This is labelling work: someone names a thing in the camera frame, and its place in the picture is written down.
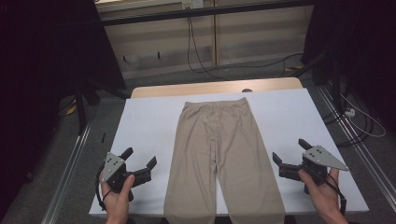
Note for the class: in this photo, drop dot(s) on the white wall socket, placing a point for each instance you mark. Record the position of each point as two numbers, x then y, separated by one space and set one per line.
193 4

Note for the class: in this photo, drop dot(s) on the person's right hand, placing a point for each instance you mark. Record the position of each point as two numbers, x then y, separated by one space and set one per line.
325 196

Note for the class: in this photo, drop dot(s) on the black curtain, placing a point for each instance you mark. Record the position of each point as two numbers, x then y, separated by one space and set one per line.
358 40
46 62

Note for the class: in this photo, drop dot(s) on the beige pants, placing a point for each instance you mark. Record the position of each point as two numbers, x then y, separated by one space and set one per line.
218 155

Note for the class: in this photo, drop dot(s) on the person's left hand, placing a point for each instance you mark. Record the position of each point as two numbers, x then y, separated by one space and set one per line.
118 202

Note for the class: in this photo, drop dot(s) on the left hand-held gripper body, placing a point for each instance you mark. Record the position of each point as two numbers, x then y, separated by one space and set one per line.
112 166

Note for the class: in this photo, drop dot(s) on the black metal stand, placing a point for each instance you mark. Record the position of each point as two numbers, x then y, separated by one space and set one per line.
335 84
81 112

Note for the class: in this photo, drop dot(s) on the white power strip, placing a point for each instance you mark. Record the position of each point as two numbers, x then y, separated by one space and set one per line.
350 112

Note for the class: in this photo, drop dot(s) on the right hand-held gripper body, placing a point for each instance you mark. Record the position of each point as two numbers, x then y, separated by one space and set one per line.
317 155

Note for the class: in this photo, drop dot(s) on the yellow floor tape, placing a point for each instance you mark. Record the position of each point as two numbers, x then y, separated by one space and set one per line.
71 109
294 68

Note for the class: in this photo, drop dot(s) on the aluminium floor rail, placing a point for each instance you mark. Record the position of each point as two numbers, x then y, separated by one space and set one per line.
358 146
67 174

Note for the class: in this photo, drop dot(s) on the white table cover sheet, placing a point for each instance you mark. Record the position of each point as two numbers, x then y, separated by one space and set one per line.
149 124

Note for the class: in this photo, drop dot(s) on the black horizontal metal bar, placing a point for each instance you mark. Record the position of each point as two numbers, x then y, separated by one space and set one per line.
186 13

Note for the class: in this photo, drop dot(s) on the small black floor object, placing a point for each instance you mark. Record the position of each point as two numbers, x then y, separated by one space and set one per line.
103 137

